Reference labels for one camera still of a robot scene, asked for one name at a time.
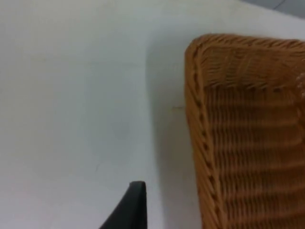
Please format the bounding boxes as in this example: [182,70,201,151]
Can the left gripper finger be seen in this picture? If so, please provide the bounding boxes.
[98,181,148,229]

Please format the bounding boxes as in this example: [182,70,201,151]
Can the pale brown wicker basket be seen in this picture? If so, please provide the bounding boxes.
[183,33,305,229]

